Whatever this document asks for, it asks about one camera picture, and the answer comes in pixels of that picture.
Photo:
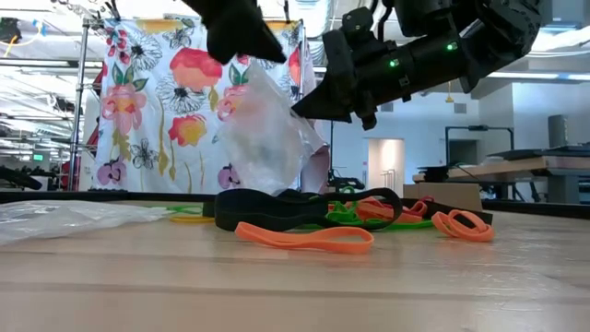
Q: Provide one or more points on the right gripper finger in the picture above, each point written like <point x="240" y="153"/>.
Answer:
<point x="322" y="103"/>

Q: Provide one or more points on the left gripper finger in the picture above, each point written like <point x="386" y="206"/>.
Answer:
<point x="244" y="41"/>

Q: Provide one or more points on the clear plastic zip bag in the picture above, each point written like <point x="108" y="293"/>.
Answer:
<point x="267" y="138"/>
<point x="69" y="219"/>

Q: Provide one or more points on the green rubber band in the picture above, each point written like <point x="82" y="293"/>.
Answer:
<point x="405" y="225"/>
<point x="184" y="211"/>
<point x="341" y="215"/>

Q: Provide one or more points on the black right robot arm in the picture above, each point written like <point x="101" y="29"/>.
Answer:
<point x="484" y="37"/>

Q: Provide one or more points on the black background robot arm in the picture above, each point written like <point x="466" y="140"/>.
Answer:
<point x="18" y="177"/>

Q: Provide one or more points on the long orange rubber band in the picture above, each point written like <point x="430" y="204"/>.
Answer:
<point x="251" y="232"/>

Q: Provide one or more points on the yellow rubber band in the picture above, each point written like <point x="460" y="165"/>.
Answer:
<point x="191" y="220"/>

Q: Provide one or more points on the small looped orange rubber band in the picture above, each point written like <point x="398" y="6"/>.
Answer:
<point x="481" y="236"/>

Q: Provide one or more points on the pale pink cloth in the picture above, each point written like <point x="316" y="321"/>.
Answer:
<point x="318" y="170"/>

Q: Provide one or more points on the black tripod stand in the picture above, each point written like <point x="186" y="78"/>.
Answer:
<point x="345" y="183"/>

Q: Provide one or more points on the white door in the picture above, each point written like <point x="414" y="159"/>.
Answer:
<point x="386" y="157"/>

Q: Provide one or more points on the white floral cloth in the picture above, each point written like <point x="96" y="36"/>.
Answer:
<point x="152" y="92"/>

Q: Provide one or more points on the black device on table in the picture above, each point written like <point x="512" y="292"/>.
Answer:
<point x="433" y="174"/>

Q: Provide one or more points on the brown cardboard box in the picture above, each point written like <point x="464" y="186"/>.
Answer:
<point x="442" y="196"/>

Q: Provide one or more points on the long ceiling light strip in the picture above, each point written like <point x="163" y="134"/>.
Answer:
<point x="530" y="74"/>

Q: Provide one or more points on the wooden background table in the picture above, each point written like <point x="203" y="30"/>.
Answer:
<point x="507" y="167"/>

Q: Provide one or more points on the black flat tray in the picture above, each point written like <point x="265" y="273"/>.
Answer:
<point x="544" y="152"/>

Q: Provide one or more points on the black ceiling device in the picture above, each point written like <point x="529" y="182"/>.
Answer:
<point x="10" y="30"/>

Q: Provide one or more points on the green exit sign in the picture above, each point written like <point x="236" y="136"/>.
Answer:
<point x="38" y="157"/>

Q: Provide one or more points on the grey wall vent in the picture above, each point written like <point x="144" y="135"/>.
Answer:
<point x="386" y="106"/>
<point x="460" y="108"/>

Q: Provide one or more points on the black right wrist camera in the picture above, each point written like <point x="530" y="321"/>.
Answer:
<point x="357" y="20"/>

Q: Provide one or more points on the black monitor stand frame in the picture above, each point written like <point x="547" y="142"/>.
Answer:
<point x="479" y="127"/>

